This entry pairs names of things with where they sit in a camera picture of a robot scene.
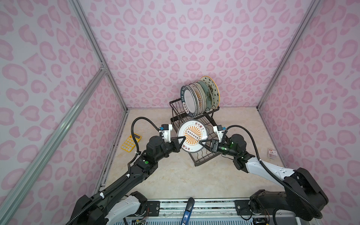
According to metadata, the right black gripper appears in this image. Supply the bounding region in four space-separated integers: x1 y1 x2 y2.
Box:
200 140 239 158

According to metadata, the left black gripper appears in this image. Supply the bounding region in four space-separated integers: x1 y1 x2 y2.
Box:
155 135 186 164

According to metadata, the orange sunburst plate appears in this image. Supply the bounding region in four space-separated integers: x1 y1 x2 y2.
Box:
177 120 208 153
190 82 207 114

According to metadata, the white plate dark green rim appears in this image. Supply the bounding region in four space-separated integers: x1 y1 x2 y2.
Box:
181 85 199 118

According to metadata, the white plate brown ring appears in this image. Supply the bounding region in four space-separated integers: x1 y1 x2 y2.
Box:
187 84 203 115

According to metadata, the light green flower plate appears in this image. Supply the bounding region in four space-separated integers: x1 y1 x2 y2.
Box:
197 81 213 112

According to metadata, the cream floral plate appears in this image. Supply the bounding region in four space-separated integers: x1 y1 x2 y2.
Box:
195 81 212 113

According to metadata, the star pattern cartoon plate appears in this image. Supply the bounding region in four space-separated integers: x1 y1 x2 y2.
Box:
200 76 220 110

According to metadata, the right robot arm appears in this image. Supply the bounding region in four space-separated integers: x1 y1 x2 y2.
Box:
199 134 329 221

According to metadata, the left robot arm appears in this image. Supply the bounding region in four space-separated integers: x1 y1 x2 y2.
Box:
67 136 186 225

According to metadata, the yellow calculator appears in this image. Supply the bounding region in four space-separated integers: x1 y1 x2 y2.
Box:
121 133 142 152

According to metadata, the black wire dish rack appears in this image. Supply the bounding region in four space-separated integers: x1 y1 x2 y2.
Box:
169 98 220 167

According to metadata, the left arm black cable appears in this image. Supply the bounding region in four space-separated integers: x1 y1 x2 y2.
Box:
130 116 161 155

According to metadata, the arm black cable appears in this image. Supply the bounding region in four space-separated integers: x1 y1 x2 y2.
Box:
222 125 323 219
130 116 161 155

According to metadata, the aluminium mounting rail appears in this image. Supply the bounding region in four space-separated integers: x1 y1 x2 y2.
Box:
75 196 324 225

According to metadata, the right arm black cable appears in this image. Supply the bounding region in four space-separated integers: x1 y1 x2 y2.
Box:
222 125 323 219

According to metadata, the blue handled tool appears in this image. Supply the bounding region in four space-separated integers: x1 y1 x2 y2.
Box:
181 197 195 225

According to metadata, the aluminium frame bar right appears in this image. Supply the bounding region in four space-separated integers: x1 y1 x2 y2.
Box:
256 0 322 111

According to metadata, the aluminium frame bars left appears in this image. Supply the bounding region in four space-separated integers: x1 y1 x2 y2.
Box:
1 1 124 225

